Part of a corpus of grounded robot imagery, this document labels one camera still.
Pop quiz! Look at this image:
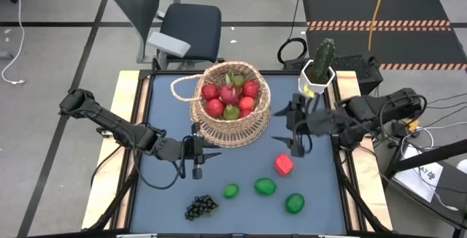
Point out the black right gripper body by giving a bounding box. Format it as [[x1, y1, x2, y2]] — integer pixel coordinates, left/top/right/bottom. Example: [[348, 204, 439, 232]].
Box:
[[287, 92, 318, 158]]

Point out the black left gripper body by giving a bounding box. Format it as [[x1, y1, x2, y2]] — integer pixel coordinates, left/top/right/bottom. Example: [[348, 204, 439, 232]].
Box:
[[181, 122, 204, 181]]

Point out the red bell pepper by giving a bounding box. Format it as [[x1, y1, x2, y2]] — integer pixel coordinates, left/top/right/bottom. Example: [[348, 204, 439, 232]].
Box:
[[274, 153, 295, 177]]

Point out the woven wicker basket with handles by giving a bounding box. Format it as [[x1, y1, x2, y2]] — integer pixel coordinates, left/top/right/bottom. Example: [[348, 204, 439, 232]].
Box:
[[170, 61, 271, 137]]

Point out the red strawberry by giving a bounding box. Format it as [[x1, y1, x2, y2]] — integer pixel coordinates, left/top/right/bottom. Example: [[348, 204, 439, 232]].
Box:
[[205, 98, 225, 118]]

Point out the small green lime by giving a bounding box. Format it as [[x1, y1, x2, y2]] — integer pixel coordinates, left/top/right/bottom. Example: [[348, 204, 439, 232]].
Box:
[[223, 183, 241, 199]]

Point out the orange-red round fruit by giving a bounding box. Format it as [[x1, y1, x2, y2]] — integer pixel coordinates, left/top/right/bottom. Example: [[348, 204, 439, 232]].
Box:
[[239, 96, 256, 112]]

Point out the pink dragon fruit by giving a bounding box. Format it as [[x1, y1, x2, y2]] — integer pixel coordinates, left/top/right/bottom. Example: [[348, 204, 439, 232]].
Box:
[[218, 72, 242, 106]]

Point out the white hexagonal plant pot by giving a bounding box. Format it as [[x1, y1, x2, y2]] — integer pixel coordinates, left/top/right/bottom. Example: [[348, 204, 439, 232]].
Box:
[[298, 58, 336, 97]]

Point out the black grape bunch with leaf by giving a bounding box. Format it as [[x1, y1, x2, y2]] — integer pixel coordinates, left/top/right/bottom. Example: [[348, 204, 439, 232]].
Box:
[[184, 193, 220, 221]]

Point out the black perforated box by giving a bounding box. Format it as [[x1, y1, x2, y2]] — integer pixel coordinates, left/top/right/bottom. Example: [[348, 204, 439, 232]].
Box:
[[282, 51, 384, 96]]

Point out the light wooden table board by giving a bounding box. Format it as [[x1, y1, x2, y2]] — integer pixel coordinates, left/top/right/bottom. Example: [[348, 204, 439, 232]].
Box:
[[328, 70, 393, 231], [82, 70, 153, 231]]

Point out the black power brick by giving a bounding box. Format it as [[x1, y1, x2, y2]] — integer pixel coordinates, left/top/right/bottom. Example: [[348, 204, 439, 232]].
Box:
[[391, 121, 409, 139]]

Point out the grey and black office chair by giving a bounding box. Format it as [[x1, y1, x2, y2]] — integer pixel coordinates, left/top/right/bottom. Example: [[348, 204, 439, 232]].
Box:
[[90, 0, 223, 72]]

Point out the white paper sheet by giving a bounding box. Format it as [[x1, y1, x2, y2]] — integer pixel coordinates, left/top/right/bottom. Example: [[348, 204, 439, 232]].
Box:
[[393, 145, 444, 203]]

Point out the black striped-edge floor mat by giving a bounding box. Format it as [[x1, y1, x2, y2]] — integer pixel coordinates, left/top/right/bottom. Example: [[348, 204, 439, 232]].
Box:
[[301, 0, 467, 72]]

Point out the black side desk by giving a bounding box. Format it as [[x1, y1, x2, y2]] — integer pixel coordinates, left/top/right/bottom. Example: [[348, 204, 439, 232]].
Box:
[[382, 139, 467, 238]]

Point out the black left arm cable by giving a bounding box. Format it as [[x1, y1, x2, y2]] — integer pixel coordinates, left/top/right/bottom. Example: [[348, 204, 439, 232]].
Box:
[[133, 150, 186, 191]]

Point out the black hanging cable with coil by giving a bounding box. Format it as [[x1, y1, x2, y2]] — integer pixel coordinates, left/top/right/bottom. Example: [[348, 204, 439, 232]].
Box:
[[277, 0, 308, 66]]

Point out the black base cable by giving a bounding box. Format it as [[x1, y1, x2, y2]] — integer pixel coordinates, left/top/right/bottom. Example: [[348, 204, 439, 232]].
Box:
[[90, 145, 123, 188]]

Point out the yellow cable connector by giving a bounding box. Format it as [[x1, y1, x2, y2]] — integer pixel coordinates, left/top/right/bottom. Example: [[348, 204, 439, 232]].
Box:
[[404, 118, 421, 134]]

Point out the yellow hanging cable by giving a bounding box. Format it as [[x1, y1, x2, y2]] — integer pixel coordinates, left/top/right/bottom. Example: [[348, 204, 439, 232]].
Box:
[[367, 0, 390, 52]]

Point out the white floor cable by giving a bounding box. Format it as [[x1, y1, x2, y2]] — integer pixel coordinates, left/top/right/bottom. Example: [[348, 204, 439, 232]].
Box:
[[1, 0, 27, 85]]

